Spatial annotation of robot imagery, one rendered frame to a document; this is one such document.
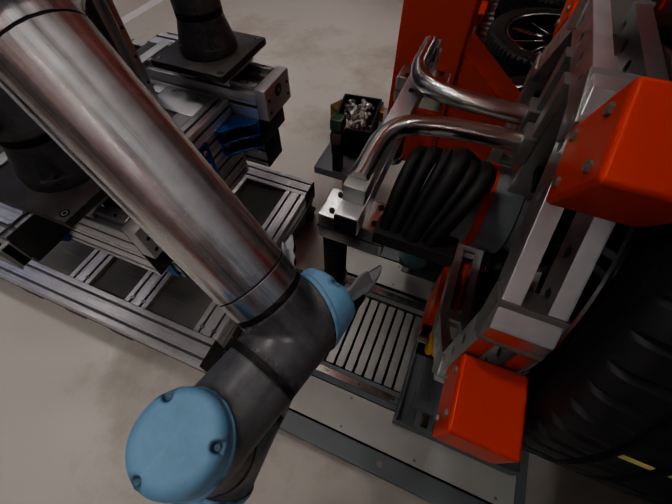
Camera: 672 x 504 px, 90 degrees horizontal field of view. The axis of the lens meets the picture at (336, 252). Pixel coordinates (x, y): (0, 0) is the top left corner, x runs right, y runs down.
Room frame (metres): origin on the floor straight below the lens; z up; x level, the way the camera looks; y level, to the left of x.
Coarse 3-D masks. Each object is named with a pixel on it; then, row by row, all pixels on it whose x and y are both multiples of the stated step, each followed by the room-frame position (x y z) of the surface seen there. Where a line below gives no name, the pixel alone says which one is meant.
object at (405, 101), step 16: (432, 64) 0.57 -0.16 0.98; (400, 96) 0.48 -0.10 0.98; (416, 96) 0.48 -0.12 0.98; (400, 112) 0.44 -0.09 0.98; (384, 160) 0.33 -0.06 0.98; (384, 176) 0.33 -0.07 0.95; (352, 208) 0.25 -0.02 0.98; (368, 208) 0.27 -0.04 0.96; (336, 224) 0.24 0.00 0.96; (352, 224) 0.24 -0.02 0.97
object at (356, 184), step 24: (552, 96) 0.34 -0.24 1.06; (408, 120) 0.37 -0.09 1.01; (432, 120) 0.37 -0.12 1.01; (456, 120) 0.37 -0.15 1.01; (384, 144) 0.33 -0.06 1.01; (480, 144) 0.35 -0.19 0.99; (504, 144) 0.34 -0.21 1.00; (528, 144) 0.33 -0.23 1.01; (360, 168) 0.28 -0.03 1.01; (360, 192) 0.26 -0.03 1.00
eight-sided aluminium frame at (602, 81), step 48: (624, 0) 0.43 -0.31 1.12; (576, 48) 0.38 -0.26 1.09; (624, 48) 0.38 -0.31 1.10; (528, 96) 0.58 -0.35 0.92; (576, 96) 0.28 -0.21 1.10; (528, 240) 0.18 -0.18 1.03; (576, 240) 0.18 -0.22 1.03; (528, 288) 0.14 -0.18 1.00; (576, 288) 0.14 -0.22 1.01; (480, 336) 0.12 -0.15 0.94; (528, 336) 0.11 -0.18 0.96
